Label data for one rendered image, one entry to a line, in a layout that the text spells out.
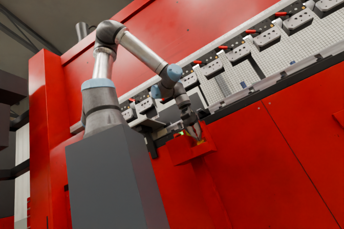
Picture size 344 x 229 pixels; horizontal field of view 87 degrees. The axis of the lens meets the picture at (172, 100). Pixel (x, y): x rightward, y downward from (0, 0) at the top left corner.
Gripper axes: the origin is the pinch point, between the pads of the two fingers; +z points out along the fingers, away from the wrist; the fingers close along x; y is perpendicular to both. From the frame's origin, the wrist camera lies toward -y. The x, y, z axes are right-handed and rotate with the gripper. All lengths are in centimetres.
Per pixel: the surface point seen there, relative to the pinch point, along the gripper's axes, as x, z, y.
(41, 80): 126, -115, 22
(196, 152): 2.1, 6.0, -6.4
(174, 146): 11.1, -0.4, -5.8
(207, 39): -30, -68, 34
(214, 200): 3.6, 27.2, -3.2
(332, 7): -100, -41, 31
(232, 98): -25.2, -17.7, 31.3
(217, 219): 5.7, 34.2, -3.8
